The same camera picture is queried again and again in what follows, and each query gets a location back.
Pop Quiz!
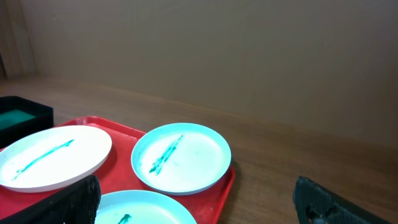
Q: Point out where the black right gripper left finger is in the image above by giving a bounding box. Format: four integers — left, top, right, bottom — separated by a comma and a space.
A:
1, 175, 101, 224

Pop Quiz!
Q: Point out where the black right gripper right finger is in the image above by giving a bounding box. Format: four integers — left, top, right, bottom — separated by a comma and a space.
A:
293, 176, 390, 224

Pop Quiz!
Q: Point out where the white plate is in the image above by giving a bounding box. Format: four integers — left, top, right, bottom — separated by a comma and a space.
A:
1, 125, 112, 193
131, 123, 232, 195
95, 190, 197, 224

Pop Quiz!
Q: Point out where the red plastic tray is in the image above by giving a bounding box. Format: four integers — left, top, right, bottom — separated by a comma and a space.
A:
1, 116, 236, 223

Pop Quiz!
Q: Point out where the black basin with green water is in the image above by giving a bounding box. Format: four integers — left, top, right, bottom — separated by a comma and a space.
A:
1, 96, 54, 148

